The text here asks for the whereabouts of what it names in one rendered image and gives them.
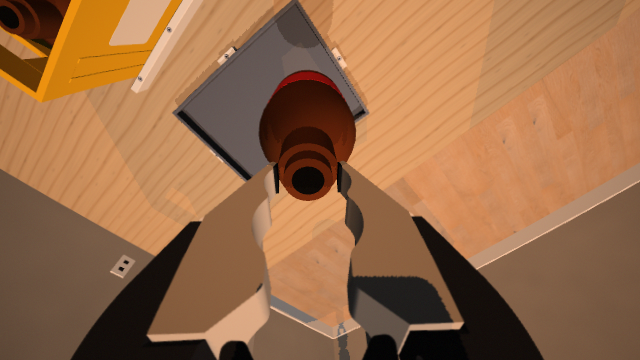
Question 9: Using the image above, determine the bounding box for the dark grey rectangular tray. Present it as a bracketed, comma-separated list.
[172, 0, 370, 182]

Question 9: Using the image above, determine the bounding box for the yellow bottle crate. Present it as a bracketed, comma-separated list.
[0, 0, 182, 102]

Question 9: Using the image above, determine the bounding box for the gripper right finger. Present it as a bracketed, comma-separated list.
[337, 161, 544, 360]

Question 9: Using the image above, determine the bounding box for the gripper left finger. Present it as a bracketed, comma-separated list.
[71, 162, 279, 360]

